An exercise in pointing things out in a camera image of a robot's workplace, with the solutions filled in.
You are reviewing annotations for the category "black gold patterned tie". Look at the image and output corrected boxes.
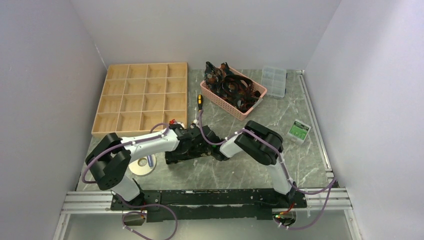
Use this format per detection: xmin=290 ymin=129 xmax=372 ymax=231
xmin=165 ymin=145 xmax=213 ymax=165

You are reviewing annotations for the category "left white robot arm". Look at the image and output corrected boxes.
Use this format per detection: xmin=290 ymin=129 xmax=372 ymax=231
xmin=81 ymin=126 xmax=195 ymax=210

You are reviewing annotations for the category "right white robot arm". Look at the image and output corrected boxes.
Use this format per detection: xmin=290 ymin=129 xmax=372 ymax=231
xmin=199 ymin=120 xmax=297 ymax=208

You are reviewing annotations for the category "white tape roll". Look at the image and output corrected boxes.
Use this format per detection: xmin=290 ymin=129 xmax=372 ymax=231
xmin=128 ymin=156 xmax=157 ymax=177

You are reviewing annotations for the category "pile of patterned ties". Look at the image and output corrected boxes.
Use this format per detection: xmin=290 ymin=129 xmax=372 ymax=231
xmin=204 ymin=61 xmax=261 ymax=113

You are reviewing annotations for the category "pink plastic basket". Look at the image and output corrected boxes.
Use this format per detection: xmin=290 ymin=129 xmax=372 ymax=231
xmin=200 ymin=62 xmax=268 ymax=121

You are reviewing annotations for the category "upper black yellow screwdriver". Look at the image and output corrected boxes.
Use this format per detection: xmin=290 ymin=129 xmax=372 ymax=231
xmin=197 ymin=94 xmax=204 ymax=112

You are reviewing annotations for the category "blue red small screwdriver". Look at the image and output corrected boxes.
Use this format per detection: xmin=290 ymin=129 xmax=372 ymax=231
xmin=146 ymin=155 xmax=156 ymax=168

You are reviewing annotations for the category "wooden compartment tray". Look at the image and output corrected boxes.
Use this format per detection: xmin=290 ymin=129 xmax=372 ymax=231
xmin=91 ymin=62 xmax=188 ymax=138

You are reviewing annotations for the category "green screw bit box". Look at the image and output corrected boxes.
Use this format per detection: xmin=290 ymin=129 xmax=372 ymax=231
xmin=286 ymin=119 xmax=312 ymax=145

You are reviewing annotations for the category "clear plastic organizer box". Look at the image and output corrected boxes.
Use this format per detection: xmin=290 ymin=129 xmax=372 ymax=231
xmin=261 ymin=66 xmax=288 ymax=98

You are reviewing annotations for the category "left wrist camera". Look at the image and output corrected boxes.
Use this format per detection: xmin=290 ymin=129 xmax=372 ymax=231
xmin=169 ymin=119 xmax=185 ymax=130

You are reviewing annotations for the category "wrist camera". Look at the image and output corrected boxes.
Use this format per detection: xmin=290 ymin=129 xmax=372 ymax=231
xmin=190 ymin=119 xmax=200 ymax=129
xmin=169 ymin=119 xmax=185 ymax=130

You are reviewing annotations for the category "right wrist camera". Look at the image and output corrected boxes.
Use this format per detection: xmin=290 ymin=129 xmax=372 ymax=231
xmin=190 ymin=119 xmax=200 ymax=129

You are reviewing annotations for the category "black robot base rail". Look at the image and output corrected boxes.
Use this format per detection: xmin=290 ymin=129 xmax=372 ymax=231
xmin=110 ymin=188 xmax=307 ymax=223

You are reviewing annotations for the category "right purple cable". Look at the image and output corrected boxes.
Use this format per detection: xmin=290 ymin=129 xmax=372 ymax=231
xmin=197 ymin=109 xmax=338 ymax=231

